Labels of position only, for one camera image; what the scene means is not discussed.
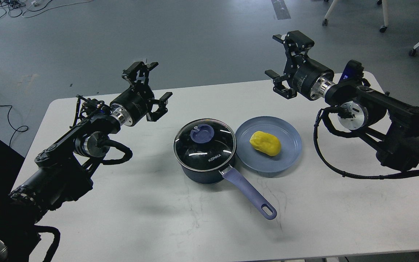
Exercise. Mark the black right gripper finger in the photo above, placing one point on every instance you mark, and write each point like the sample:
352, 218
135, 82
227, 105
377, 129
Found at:
278, 87
297, 46

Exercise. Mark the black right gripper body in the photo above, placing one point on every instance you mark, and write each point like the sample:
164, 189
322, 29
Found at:
308, 77

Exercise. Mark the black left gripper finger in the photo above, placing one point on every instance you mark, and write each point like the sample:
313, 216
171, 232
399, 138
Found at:
138, 73
153, 116

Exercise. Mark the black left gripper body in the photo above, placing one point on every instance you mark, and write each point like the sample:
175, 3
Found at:
134, 104

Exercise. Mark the glass pot lid purple knob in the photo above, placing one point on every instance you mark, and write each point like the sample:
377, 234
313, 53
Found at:
204, 145

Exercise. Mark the yellow toy potato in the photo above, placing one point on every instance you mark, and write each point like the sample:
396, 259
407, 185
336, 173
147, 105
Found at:
265, 143

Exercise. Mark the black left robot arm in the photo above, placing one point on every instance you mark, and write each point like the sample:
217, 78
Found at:
65, 169

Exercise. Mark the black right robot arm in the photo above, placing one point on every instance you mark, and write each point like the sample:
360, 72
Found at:
355, 110

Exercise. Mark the blue round plate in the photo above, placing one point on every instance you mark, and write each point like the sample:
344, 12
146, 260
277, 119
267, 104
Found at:
258, 161

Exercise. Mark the dark blue saucepan purple handle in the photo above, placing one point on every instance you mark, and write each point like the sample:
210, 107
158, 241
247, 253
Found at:
230, 173

